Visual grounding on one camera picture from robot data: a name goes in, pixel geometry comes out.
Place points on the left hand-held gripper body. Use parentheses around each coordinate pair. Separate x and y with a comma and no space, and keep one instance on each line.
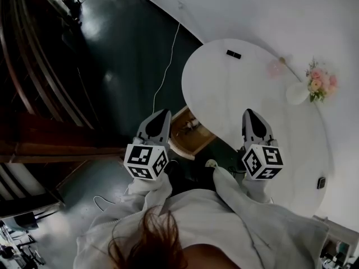
(140,157)

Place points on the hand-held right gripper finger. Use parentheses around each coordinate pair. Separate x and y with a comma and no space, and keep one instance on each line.
(266,130)
(246,127)

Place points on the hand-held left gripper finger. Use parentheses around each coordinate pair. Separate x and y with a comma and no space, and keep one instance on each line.
(167,127)
(143,127)

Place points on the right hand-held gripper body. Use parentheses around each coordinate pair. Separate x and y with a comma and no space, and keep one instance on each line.
(263,161)

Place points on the wooden storage box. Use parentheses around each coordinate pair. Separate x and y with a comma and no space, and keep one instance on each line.
(193,141)

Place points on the person's left forearm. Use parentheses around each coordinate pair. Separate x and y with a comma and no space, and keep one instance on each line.
(151,195)

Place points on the person's right forearm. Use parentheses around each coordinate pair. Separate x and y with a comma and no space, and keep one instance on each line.
(258,190)

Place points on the person's left leg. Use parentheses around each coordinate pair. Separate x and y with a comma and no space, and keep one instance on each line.
(175,169)

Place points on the person's leg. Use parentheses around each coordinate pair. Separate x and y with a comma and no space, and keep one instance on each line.
(175,169)
(203,178)

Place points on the small black device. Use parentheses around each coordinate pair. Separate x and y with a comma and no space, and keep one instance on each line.
(321,183)

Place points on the person's right leg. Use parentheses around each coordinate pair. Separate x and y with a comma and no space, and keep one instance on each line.
(203,178)

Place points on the pink glass bottle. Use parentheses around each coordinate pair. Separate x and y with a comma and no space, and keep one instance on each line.
(275,69)

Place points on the pink flower bouquet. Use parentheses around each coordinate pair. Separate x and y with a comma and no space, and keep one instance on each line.
(321,80)

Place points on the small black box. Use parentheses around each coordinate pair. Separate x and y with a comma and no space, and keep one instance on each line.
(233,54)

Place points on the person's grey hoodie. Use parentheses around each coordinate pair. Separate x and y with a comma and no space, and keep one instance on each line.
(210,220)

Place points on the dark wooden staircase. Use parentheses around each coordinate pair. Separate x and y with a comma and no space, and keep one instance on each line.
(42,94)

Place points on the wooden shelf unit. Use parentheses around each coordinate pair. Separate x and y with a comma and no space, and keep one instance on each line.
(339,245)

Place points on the black bag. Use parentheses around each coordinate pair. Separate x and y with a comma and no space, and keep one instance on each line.
(71,1)

